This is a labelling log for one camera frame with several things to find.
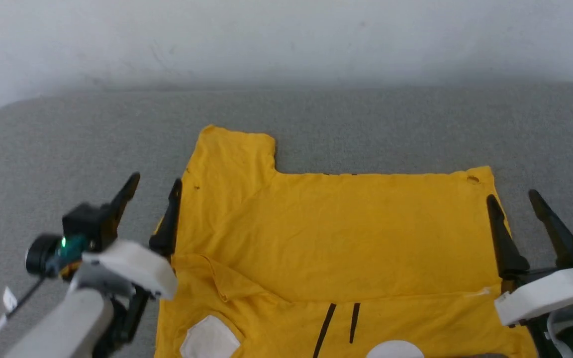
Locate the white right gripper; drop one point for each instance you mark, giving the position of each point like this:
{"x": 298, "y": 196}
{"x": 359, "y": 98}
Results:
{"x": 550, "y": 293}

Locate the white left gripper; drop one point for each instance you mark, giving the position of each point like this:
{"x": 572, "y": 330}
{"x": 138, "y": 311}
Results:
{"x": 137, "y": 266}

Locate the yellow t-shirt with white patches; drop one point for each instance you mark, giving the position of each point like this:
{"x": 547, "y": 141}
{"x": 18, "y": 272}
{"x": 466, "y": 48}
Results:
{"x": 341, "y": 238}

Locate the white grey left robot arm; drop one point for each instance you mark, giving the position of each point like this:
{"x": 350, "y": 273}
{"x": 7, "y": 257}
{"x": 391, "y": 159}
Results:
{"x": 67, "y": 318}

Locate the grey fabric table cover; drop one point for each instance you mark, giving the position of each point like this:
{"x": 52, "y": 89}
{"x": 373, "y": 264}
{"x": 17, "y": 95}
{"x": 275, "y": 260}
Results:
{"x": 67, "y": 144}

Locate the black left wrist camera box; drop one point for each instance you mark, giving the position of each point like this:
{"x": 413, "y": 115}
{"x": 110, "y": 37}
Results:
{"x": 87, "y": 221}

